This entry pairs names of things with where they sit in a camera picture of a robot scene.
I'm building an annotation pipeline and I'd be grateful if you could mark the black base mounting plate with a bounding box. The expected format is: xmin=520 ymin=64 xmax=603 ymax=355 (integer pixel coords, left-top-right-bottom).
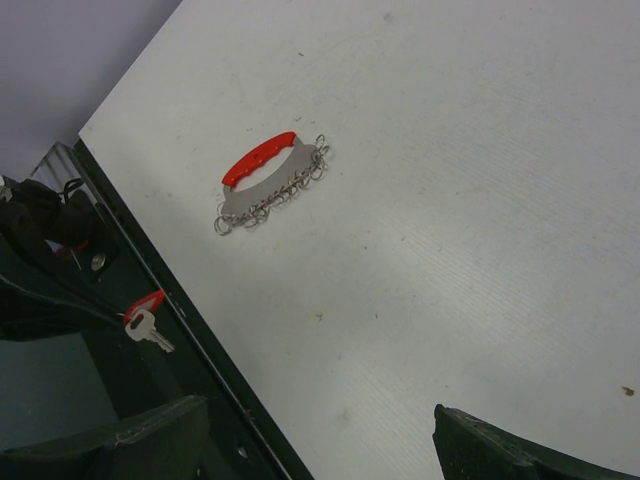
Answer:
xmin=1 ymin=144 xmax=310 ymax=479

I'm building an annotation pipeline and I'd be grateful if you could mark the metal chain keyring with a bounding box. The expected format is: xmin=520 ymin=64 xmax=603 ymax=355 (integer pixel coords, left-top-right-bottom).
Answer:
xmin=214 ymin=134 xmax=330 ymax=236

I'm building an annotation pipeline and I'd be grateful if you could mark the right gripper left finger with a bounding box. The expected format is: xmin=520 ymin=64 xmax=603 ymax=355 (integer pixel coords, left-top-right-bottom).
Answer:
xmin=1 ymin=395 xmax=208 ymax=479

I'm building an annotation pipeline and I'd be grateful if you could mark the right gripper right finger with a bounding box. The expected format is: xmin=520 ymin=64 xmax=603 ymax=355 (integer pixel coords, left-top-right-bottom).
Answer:
xmin=433 ymin=404 xmax=633 ymax=480

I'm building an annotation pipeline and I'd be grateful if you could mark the aluminium frame rail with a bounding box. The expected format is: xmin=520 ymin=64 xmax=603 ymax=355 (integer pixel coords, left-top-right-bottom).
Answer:
xmin=29 ymin=142 xmax=81 ymax=190

